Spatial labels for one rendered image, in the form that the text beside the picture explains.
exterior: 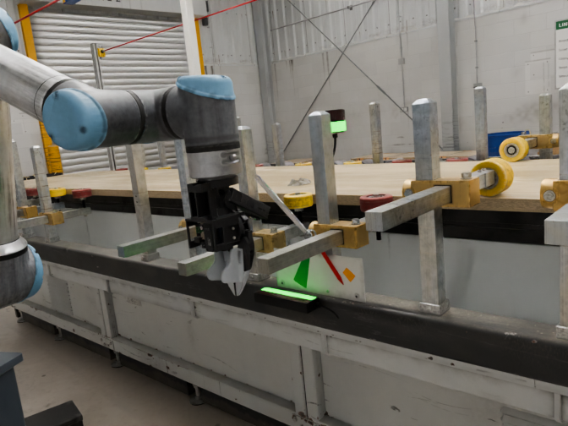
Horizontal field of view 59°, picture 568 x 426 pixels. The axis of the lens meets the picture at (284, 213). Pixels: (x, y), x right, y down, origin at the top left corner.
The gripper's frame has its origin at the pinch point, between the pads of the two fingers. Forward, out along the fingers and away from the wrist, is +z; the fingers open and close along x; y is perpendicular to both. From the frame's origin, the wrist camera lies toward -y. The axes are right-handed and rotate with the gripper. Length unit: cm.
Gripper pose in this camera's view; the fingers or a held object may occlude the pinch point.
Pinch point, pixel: (239, 286)
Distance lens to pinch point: 91.4
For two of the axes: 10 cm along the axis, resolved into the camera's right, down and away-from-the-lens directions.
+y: -6.6, 2.0, -7.3
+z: 1.0, 9.8, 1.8
